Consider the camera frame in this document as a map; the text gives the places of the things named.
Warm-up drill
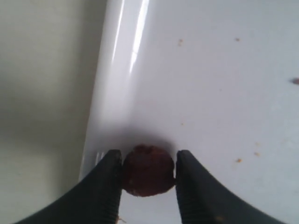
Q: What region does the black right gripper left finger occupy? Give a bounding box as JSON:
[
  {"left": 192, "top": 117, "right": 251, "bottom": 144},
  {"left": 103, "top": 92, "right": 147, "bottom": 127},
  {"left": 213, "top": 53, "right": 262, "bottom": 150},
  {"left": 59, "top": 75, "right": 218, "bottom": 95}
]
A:
[{"left": 19, "top": 149, "right": 121, "bottom": 224}]

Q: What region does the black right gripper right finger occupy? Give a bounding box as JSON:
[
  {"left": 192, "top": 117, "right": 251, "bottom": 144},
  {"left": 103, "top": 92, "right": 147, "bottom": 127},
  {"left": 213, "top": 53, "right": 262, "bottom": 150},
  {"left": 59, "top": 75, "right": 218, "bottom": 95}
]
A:
[{"left": 176, "top": 150, "right": 280, "bottom": 224}]

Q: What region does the white rectangular plastic tray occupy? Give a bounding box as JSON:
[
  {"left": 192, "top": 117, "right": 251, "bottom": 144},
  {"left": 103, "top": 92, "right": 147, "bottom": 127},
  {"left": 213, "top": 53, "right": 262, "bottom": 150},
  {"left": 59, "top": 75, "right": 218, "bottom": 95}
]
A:
[{"left": 79, "top": 0, "right": 299, "bottom": 224}]

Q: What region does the dark red round fruit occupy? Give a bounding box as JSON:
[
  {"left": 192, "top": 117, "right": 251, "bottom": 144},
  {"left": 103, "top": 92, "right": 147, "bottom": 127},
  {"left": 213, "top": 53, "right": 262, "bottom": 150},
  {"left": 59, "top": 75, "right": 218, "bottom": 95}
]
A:
[{"left": 122, "top": 145, "right": 176, "bottom": 197}]

